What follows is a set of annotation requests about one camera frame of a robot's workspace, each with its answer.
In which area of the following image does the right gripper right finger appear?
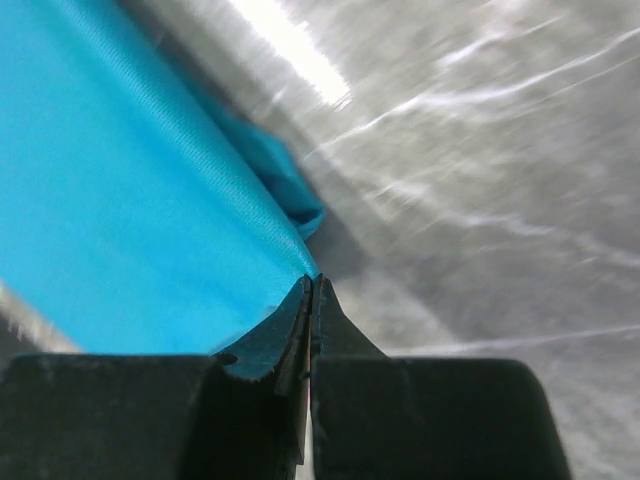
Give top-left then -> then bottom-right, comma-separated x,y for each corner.
310,277 -> 571,479

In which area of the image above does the teal t shirt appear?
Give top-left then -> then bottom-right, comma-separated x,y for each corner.
1,1 -> 324,354

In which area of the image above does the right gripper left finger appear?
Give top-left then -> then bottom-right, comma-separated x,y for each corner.
1,277 -> 311,479

